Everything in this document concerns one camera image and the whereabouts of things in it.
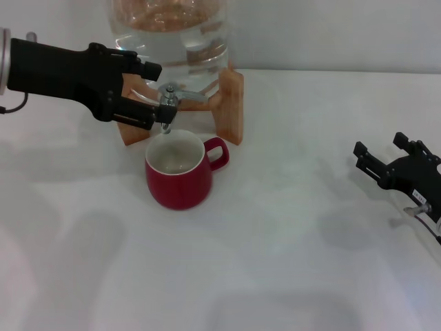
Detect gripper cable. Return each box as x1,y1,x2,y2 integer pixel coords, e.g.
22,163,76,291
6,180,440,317
402,203,441,245
0,92,29,115

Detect clear glass water dispenser jar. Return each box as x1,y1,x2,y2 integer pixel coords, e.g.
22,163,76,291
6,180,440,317
109,0,230,101

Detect wooden dispenser stand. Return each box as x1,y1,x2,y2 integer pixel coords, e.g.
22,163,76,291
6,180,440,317
116,60,245,146

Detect chrome faucet tap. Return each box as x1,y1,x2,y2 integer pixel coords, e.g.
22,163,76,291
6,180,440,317
157,83,209,135

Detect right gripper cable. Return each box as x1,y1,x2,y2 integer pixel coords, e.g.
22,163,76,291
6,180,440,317
402,203,441,245

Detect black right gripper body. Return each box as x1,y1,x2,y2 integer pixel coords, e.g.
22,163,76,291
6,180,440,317
378,154,441,221

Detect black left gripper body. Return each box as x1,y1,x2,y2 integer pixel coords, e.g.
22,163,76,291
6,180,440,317
8,38,123,121

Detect red ceramic cup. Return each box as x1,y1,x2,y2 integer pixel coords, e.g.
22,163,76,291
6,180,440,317
144,130,230,211

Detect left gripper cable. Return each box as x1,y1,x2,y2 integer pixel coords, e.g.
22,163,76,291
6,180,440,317
0,92,29,115

